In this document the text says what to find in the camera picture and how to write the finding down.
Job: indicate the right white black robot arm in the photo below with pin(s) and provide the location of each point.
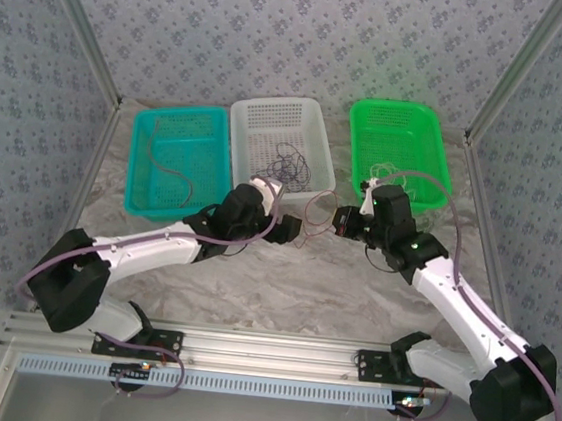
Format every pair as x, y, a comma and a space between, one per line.
461, 310

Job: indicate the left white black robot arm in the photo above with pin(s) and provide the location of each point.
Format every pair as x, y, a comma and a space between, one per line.
146, 246

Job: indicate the teal plastic basket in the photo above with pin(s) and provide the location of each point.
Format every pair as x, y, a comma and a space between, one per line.
181, 160

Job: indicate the green plastic basket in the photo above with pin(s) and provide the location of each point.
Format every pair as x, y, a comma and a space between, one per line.
400, 132

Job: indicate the white plastic basket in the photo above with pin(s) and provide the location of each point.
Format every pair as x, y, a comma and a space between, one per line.
270, 119

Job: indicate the small circuit board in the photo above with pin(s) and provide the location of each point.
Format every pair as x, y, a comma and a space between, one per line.
411, 402
130, 372

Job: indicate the aluminium side rail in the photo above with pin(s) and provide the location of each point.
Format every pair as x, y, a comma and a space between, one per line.
88, 175
479, 181

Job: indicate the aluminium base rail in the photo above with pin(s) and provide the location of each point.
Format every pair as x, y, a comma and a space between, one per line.
271, 352

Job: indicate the aluminium frame post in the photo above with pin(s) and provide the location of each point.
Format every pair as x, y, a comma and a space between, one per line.
522, 70
79, 23

